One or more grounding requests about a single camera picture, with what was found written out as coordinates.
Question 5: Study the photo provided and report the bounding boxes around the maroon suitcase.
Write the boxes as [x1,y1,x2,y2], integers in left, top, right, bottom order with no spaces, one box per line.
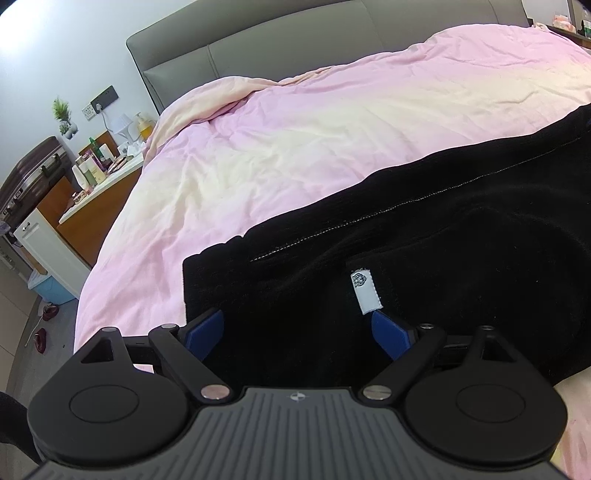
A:
[0,136,75,219]

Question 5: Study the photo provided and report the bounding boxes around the yellow pump bottle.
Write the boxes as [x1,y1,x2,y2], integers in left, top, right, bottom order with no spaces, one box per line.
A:
[135,113,156,142]

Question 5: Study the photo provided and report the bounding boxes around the pale drawer cabinet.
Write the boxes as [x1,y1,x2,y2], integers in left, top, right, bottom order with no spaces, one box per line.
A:
[14,208,91,301]

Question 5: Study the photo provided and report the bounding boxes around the white table lamp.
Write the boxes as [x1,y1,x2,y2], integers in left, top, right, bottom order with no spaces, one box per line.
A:
[111,113,140,147]

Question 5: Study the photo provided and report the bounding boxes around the pink duvet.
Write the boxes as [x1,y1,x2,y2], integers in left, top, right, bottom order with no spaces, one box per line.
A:
[73,21,591,480]

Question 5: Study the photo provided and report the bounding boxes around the grey padded headboard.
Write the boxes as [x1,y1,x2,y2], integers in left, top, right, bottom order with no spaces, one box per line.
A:
[126,0,532,116]

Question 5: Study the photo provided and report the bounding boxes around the dark wooden shelf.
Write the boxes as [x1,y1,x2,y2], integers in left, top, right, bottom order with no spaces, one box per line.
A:
[551,0,591,47]

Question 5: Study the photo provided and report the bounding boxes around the cluster of cosmetic bottles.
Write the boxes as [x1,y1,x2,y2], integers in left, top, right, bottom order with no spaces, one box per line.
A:
[69,131,122,191]

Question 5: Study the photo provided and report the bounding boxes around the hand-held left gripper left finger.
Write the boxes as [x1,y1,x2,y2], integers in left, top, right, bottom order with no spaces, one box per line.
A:
[74,309,230,402]

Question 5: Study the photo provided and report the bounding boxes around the dark cloth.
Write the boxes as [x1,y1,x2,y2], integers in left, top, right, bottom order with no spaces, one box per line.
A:
[0,391,38,463]

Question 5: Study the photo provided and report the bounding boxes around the small potted green plant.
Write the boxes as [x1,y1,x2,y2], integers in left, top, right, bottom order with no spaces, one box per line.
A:
[52,96,77,140]

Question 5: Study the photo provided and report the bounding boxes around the wooden nightstand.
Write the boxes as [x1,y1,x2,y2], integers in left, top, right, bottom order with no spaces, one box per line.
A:
[36,154,145,269]

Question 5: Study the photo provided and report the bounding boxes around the blue plastic bin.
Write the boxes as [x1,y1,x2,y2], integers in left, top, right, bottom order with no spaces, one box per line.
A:
[28,270,77,306]

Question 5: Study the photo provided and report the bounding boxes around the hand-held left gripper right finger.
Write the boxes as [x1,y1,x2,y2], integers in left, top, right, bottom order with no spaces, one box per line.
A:
[362,309,520,405]

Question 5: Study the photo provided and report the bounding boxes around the black pants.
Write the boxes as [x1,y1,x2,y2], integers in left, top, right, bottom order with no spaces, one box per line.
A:
[182,102,591,389]

